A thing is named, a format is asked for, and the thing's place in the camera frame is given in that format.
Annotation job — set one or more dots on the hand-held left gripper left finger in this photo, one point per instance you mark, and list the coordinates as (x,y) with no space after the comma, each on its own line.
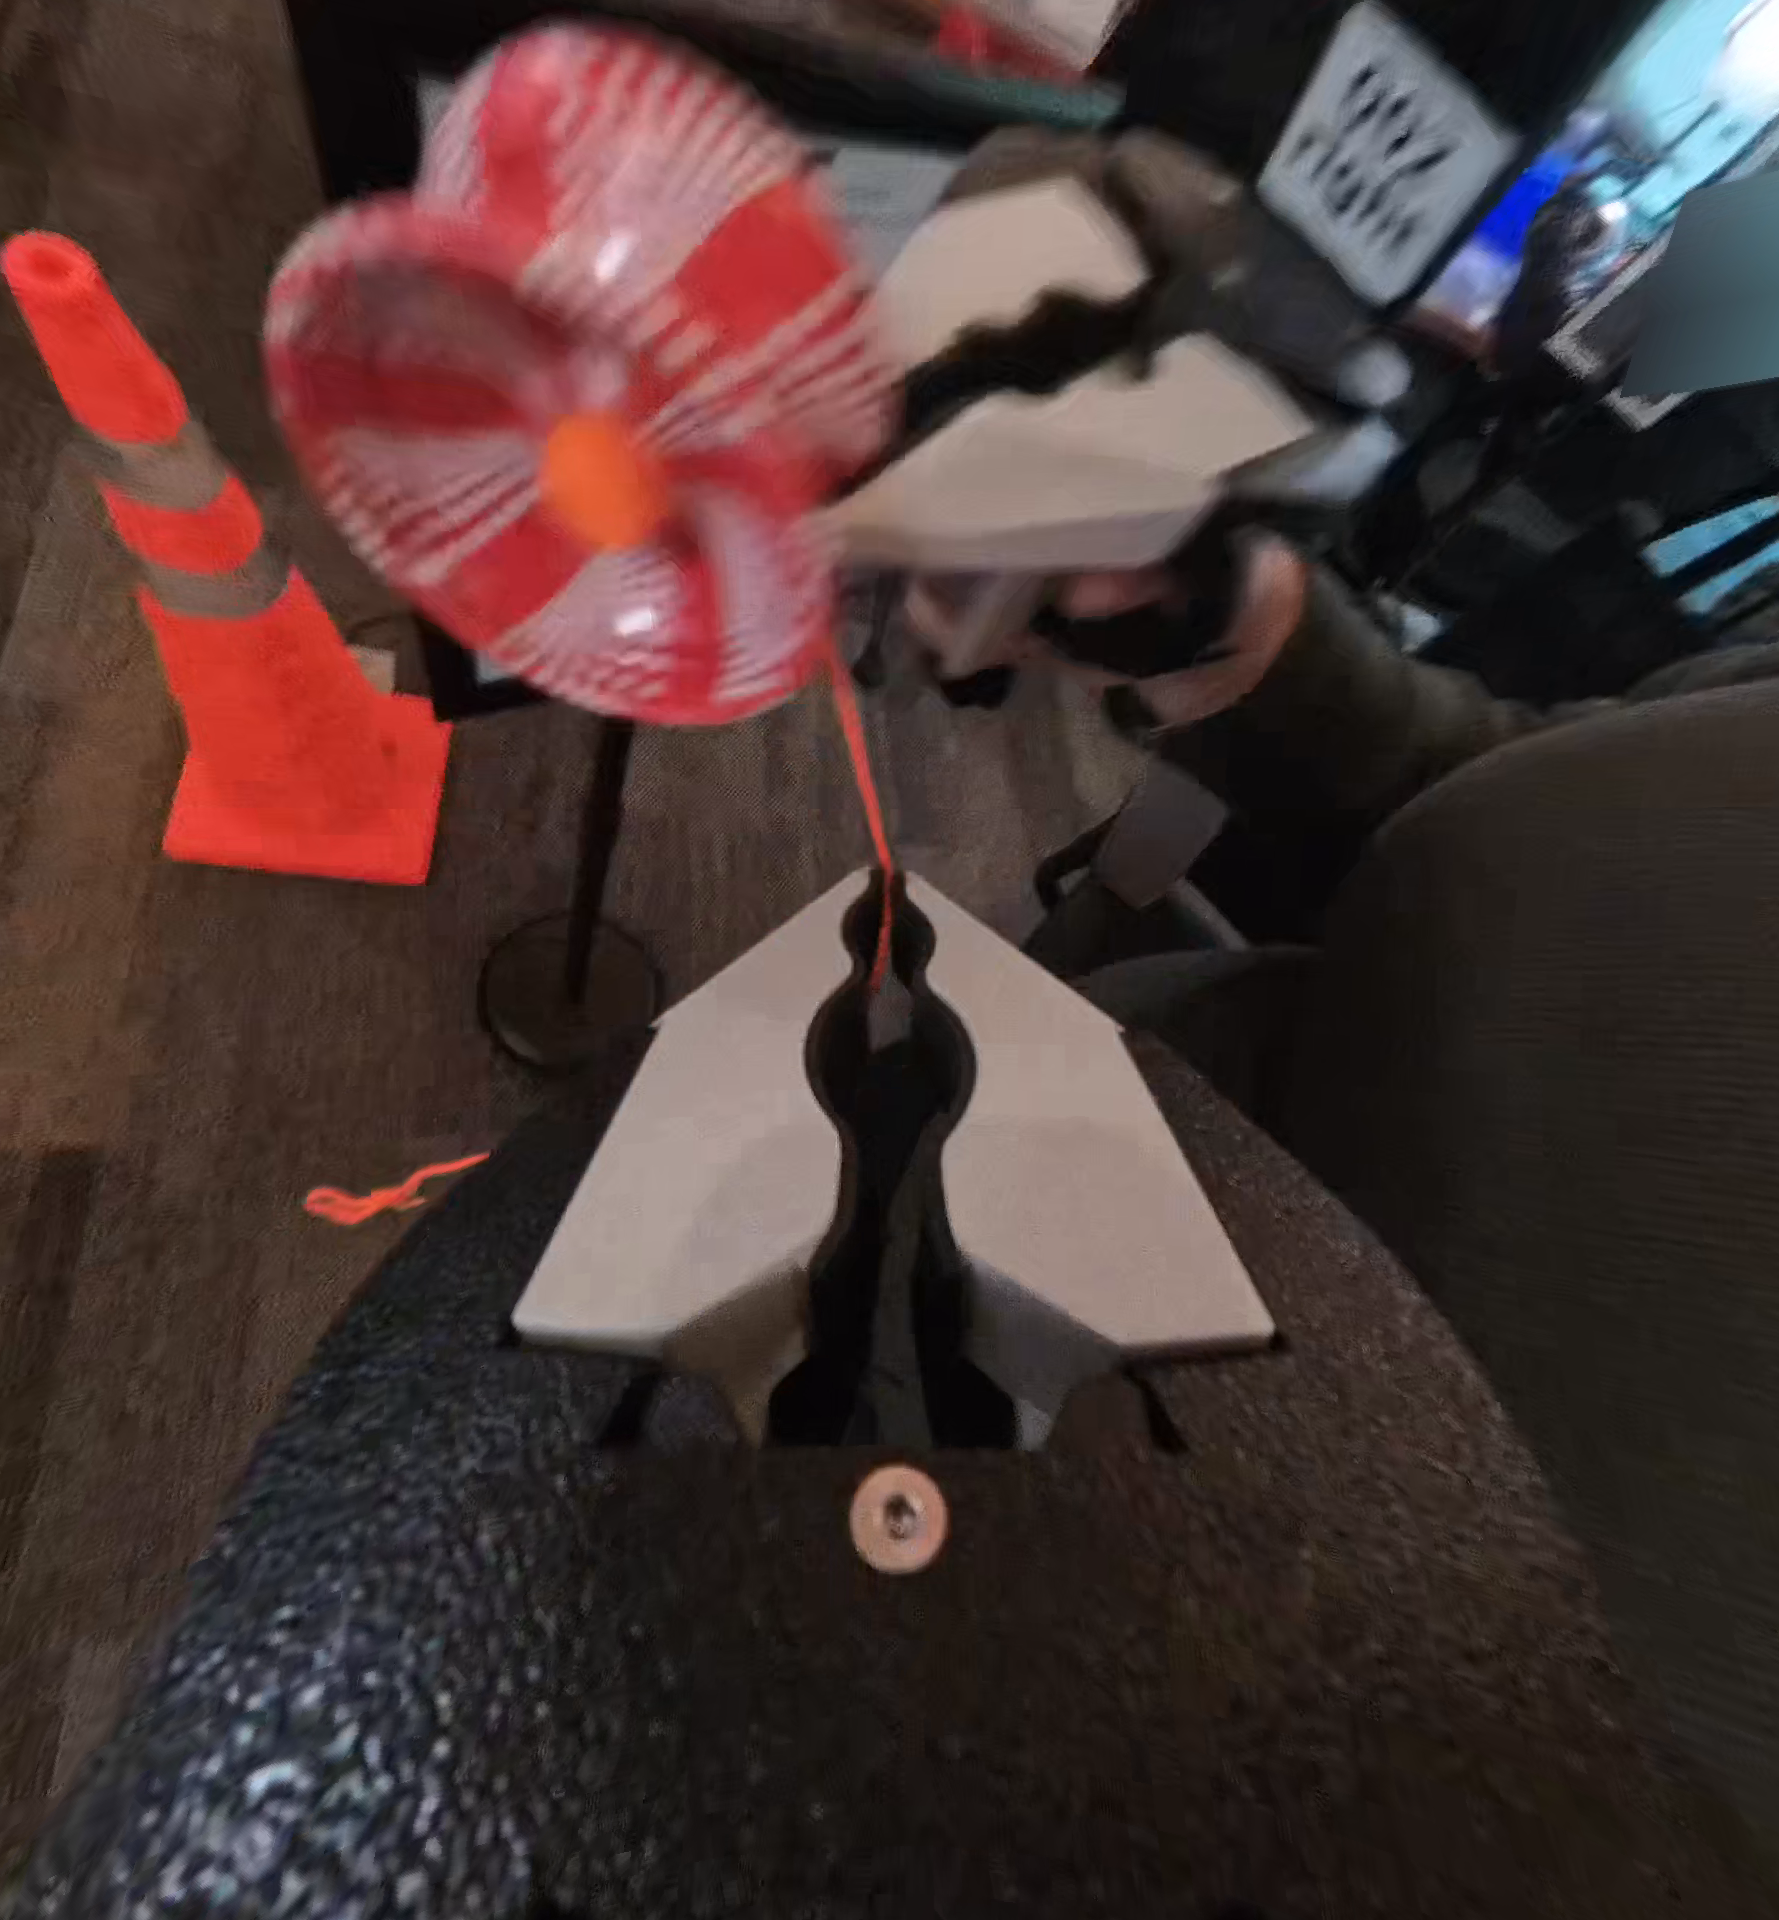
(681,1200)

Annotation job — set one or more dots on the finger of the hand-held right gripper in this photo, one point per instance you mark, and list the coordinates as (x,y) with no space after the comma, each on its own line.
(1071,466)
(1011,271)

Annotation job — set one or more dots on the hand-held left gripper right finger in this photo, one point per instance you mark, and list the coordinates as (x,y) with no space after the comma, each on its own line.
(1101,1200)

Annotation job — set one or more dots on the red white yo-yo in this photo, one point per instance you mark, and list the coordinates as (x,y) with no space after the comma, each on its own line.
(575,391)

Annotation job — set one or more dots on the person's right forearm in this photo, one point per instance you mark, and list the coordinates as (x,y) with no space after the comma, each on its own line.
(1371,736)

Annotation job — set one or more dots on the person's right hand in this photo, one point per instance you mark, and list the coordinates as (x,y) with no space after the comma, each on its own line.
(1221,630)

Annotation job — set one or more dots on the orange striped traffic cone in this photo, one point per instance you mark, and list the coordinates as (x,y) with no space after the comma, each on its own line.
(245,630)

